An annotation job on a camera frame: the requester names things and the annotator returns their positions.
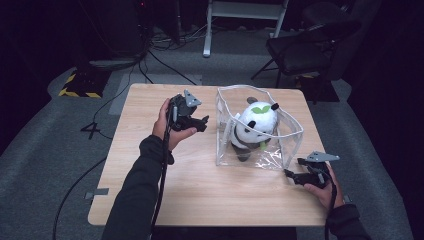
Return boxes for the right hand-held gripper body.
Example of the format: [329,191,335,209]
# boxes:
[297,151,341,190]

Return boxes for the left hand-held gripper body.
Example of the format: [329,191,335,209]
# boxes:
[167,88,203,133]

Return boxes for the clear plastic bag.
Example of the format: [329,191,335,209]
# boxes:
[214,84,305,171]

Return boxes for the panda plush toy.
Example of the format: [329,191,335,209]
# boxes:
[230,96,281,163]

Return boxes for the person's left hand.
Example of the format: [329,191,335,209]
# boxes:
[151,97,198,152]

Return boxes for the person's right hand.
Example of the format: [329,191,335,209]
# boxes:
[303,164,345,210]

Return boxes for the black tape floor mark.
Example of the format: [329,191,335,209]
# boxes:
[80,121,102,141]

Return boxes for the yellow-black striped base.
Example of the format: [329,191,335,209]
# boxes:
[58,67,112,100]

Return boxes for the dark equipment cabinet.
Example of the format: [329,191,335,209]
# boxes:
[75,0,149,69]

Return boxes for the black chair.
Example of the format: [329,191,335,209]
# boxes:
[250,1,364,98]

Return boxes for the grey tape strip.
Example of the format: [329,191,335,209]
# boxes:
[83,187,110,201]

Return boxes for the right hand-held gripper cable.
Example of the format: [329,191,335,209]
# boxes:
[318,171,338,240]

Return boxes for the hand-held gripper cable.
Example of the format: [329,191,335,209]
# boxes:
[149,105,178,240]
[318,171,338,240]

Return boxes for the black floor cable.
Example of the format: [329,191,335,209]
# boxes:
[91,58,149,141]
[52,156,108,240]
[146,49,198,86]

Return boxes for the left hand-held gripper cable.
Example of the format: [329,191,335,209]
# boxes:
[149,105,178,240]

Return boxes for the white desk frame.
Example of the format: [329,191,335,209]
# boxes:
[202,0,290,59]

